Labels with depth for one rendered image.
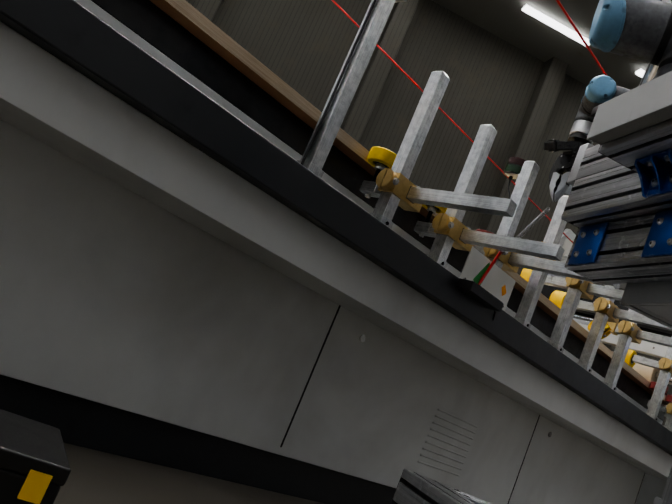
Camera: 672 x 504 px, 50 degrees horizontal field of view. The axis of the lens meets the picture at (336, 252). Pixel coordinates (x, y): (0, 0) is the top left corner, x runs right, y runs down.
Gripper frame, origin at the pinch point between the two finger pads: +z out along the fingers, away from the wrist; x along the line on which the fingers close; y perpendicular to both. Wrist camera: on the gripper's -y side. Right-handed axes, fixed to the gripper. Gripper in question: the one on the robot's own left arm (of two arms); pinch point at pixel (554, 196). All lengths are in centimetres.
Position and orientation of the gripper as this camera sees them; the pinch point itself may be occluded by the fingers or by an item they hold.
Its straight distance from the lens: 215.4
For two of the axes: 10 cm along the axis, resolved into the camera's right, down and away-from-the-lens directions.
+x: -5.5, -0.6, 8.3
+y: 7.4, 4.3, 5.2
